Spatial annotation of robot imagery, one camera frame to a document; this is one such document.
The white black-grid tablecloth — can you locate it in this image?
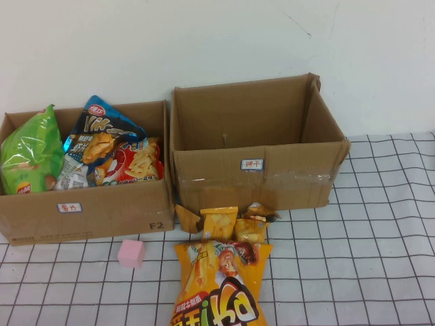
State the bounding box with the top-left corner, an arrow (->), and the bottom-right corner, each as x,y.
0,131 -> 435,326

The tall cardboard box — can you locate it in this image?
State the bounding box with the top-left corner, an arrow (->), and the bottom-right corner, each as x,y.
169,72 -> 351,213

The small brown pie packet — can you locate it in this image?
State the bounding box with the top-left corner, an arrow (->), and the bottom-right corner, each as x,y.
241,202 -> 280,225

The large yellow chip bag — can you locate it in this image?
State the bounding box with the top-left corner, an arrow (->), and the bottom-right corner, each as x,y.
169,240 -> 274,326

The small orange biscuit packet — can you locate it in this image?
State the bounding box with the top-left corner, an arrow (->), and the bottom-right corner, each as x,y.
234,218 -> 266,244

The red shrimp stick bag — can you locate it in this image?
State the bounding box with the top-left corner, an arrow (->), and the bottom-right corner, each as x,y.
98,137 -> 164,187

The small yellow cracker packet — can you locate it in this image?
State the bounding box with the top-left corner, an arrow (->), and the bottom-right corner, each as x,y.
199,206 -> 239,242

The pink cube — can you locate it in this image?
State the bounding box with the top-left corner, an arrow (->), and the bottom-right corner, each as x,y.
117,239 -> 147,270

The white label red writing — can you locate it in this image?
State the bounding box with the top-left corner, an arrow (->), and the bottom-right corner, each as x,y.
56,202 -> 83,214

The blue chip bag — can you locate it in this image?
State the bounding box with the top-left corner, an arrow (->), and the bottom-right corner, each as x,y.
54,94 -> 147,191

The green chip bag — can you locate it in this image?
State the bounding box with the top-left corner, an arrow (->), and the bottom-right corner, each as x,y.
0,104 -> 65,196

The small plain orange-brown packet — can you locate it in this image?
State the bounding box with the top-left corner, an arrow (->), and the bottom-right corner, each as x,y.
175,204 -> 202,234

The low cardboard box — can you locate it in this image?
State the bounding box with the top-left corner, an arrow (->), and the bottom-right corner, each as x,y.
0,100 -> 176,247

